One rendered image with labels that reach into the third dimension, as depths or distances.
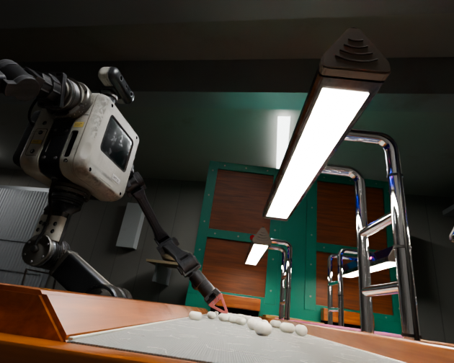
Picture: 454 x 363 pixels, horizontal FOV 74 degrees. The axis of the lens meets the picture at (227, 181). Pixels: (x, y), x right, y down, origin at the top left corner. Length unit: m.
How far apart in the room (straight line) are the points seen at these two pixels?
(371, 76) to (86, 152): 0.92
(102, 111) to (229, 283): 1.33
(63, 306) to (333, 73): 0.35
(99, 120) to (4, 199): 5.34
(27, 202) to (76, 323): 5.89
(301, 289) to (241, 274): 0.39
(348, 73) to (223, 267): 1.76
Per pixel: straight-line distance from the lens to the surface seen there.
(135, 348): 0.22
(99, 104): 1.21
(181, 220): 4.69
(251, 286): 2.04
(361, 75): 0.40
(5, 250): 6.02
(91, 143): 1.13
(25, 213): 6.04
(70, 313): 0.25
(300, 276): 2.09
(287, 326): 0.78
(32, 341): 0.22
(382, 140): 0.64
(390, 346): 0.47
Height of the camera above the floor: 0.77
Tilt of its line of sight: 23 degrees up
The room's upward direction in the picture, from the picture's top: 8 degrees clockwise
